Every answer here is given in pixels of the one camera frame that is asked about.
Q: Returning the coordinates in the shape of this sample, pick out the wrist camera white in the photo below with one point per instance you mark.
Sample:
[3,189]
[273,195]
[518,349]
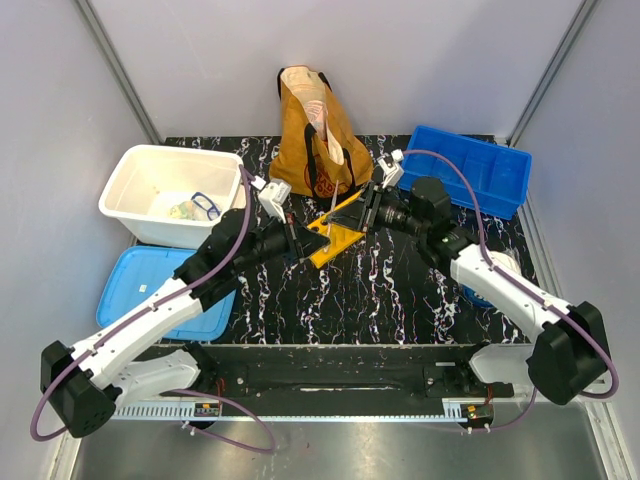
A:
[391,166]
[272,198]

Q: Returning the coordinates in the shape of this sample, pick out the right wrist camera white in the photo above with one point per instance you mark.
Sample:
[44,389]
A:
[391,166]

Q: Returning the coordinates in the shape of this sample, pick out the white plastic tub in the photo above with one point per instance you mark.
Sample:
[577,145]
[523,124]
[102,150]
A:
[148,180]

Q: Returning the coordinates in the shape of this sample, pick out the clear pipette tube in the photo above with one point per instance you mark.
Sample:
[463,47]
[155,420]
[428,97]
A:
[333,204]

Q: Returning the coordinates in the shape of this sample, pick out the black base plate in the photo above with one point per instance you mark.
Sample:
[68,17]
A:
[429,371]

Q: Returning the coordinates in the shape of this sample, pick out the light blue tub lid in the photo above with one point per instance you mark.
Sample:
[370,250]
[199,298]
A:
[139,272]

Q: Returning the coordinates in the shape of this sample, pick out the brown paper bag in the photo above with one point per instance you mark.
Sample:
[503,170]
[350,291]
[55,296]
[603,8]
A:
[319,154]

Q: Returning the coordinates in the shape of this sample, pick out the aluminium rail frame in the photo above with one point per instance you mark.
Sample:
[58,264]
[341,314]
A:
[380,432]

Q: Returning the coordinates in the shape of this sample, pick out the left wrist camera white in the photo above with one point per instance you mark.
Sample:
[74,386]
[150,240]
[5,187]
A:
[272,198]

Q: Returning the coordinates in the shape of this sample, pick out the blue safety glasses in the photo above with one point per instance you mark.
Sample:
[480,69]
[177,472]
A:
[207,205]

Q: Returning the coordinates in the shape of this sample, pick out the blue compartment bin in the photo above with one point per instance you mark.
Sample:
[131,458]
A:
[498,175]

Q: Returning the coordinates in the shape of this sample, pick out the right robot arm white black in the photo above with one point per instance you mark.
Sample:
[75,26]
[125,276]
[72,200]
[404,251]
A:
[568,349]

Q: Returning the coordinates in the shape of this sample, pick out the yellow test tube rack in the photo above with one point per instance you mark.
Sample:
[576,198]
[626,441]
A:
[340,237]

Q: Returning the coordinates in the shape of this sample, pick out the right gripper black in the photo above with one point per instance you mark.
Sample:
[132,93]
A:
[350,216]

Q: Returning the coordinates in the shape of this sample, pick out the packaged gloves clear bag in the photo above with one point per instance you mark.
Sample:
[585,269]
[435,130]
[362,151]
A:
[186,210]

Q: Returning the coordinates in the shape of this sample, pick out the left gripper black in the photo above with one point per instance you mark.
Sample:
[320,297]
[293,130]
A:
[306,241]

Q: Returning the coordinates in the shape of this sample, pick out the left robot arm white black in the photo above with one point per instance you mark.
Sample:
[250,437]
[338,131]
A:
[87,382]

